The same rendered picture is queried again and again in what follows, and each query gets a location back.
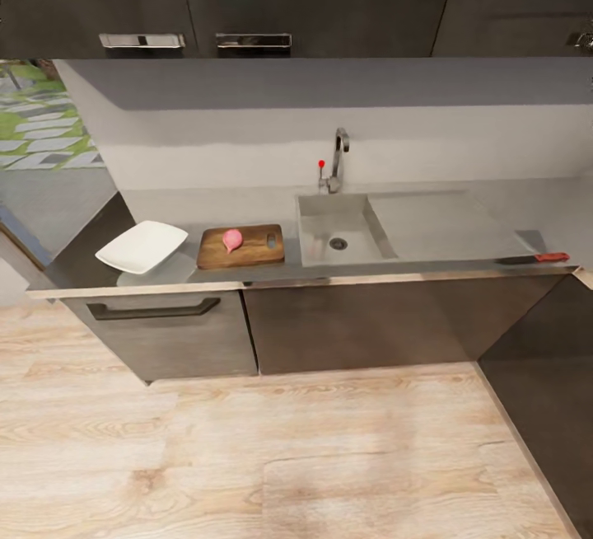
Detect cutting board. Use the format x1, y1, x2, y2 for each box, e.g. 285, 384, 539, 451
197, 225, 285, 270

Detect vidalia onion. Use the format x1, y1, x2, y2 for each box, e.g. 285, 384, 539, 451
224, 229, 242, 251

